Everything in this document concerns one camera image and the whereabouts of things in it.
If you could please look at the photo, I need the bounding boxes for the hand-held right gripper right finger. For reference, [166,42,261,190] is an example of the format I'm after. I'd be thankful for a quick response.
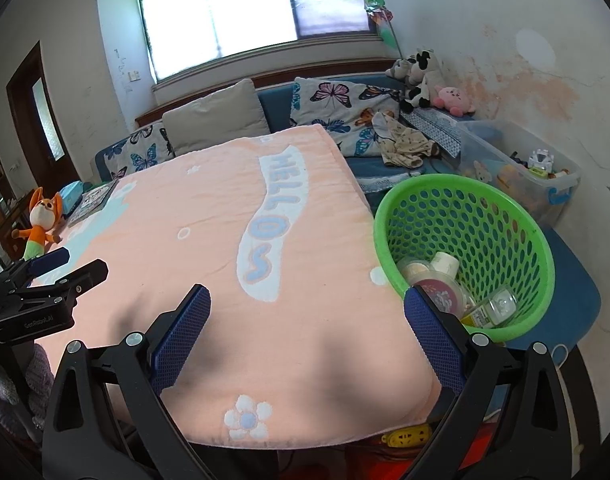
[404,285,572,480]

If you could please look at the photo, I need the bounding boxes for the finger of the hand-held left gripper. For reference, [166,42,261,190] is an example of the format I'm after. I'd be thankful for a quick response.
[0,246,70,281]
[15,259,109,306]

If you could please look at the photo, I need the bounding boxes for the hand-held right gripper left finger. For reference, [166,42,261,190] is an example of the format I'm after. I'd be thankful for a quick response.
[42,284,212,480]

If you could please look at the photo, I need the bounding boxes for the red printed plastic cup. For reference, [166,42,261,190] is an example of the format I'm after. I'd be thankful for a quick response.
[412,280,468,318]

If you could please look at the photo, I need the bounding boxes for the green and white bottle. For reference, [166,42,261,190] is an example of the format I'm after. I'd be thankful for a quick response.
[460,285,518,330]

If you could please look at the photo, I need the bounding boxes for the large clear plastic lid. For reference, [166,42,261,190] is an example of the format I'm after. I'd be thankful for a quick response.
[397,258,432,286]

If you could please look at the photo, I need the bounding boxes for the small white bottle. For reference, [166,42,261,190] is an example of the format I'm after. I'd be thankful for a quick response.
[430,252,460,278]

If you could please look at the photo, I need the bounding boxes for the green plastic basket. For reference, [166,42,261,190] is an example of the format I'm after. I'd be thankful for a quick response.
[374,174,556,343]

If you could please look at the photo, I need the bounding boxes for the person's left hand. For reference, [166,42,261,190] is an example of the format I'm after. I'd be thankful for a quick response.
[0,345,53,436]

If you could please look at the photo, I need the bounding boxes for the orange fox plush toy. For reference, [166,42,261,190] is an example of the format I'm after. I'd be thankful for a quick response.
[11,187,65,261]

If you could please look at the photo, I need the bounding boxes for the blue tissue pack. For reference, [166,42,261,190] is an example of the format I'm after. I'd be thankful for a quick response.
[60,181,83,208]

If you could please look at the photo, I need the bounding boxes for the colourful picture book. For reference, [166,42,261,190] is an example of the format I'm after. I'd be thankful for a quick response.
[68,180,118,226]

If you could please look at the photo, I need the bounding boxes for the pink printed blanket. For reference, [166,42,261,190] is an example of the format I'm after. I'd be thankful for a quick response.
[32,124,443,447]

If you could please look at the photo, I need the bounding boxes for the yellow power strip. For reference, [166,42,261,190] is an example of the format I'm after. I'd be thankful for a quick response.
[381,424,432,447]

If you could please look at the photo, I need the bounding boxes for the butterfly print pillow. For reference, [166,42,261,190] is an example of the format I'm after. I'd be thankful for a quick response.
[290,76,403,158]
[101,122,173,181]

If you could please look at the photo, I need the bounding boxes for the red plastic object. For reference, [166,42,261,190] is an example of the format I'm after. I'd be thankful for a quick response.
[345,425,486,480]

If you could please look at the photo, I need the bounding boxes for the brown wooden door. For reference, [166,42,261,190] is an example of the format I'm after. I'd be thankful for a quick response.
[6,41,81,183]

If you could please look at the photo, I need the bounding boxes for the beige crumpled clothes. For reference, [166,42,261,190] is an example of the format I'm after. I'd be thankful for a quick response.
[374,112,438,170]

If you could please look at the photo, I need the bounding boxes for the clear plastic storage box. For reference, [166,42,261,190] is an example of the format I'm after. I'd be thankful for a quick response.
[457,120,582,228]

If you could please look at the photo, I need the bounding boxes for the white toy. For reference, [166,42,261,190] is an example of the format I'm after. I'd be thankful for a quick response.
[527,150,556,176]

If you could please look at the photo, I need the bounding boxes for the beige pillow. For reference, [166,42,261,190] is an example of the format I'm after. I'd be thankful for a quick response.
[162,78,270,157]

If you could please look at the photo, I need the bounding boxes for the black and white checkered cloth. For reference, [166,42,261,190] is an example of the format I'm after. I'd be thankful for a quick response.
[400,107,463,158]

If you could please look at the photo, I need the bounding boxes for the pink plush toy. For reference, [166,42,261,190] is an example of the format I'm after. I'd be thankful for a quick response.
[431,85,476,115]

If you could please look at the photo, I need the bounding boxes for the black and white cow plush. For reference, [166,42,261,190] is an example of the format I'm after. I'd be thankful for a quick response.
[400,49,443,113]

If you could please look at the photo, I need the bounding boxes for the grey plush toy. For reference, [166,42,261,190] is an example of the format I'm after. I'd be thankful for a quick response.
[387,58,413,83]

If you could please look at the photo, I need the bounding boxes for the window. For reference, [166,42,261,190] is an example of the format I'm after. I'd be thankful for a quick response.
[135,0,371,83]

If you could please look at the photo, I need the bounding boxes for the colourful pinwheel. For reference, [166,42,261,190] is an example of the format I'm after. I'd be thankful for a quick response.
[363,0,403,56]

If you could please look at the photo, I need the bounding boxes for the white round wall sticker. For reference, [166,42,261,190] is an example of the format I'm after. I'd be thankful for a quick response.
[516,28,556,68]

